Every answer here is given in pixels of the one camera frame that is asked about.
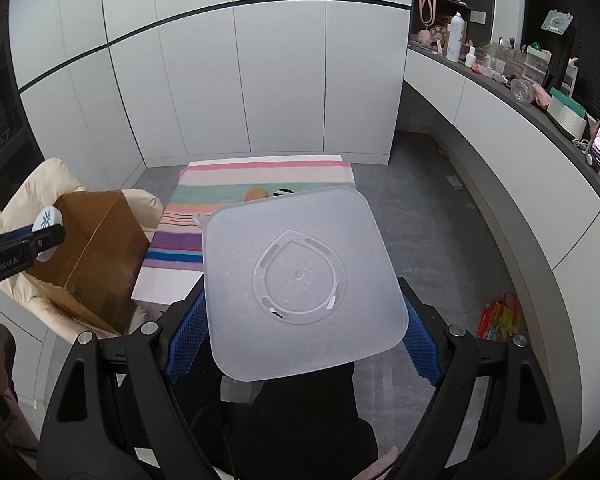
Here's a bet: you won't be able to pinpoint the small white drawer organiser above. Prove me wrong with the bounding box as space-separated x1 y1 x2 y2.
525 45 551 83

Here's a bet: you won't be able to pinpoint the white ribbed box green lid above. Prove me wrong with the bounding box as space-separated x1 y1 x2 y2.
547 87 588 138

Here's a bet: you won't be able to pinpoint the brown cardboard box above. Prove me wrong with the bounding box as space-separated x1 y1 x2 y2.
24 189 152 337

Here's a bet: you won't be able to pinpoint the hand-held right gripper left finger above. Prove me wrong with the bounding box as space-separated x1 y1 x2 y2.
37 288 222 480

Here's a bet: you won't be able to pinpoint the grey monitor mount plate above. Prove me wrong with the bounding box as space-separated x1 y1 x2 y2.
540 8 575 36

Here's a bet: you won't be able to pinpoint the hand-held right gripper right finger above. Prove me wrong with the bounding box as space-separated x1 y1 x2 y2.
398 277 567 480

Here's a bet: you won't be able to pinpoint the tall white spray bottle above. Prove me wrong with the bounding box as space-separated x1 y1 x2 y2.
447 12 466 63

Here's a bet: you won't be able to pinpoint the beige paw cushion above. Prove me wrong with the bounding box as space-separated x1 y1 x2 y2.
432 22 451 53

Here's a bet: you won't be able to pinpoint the dark glass cabinet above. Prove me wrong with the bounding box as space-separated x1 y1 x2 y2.
0 25 46 206

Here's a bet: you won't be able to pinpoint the striped colourful cloth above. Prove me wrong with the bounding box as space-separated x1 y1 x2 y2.
142 160 358 273

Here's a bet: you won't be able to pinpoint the colourful box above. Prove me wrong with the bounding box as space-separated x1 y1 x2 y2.
476 292 523 342

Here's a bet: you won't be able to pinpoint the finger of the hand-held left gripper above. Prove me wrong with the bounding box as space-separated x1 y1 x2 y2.
0 223 67 257

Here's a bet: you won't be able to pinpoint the white round jar green emblem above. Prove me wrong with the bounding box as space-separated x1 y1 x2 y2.
32 205 64 264

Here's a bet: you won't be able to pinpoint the cream armchair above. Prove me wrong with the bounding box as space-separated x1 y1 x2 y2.
0 157 166 346

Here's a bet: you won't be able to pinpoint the translucent square plastic lid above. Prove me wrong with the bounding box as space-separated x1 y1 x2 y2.
201 185 411 382

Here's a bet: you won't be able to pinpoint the striped tablecloth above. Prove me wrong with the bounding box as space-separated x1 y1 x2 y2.
130 154 358 306

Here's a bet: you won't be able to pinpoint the clear acrylic organiser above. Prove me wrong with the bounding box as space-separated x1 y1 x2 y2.
480 42 526 76

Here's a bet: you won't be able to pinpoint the person's black pants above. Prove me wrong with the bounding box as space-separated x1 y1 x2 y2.
180 345 381 480

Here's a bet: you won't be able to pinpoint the white cabinet counter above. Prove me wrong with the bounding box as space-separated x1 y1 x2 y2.
402 42 600 431

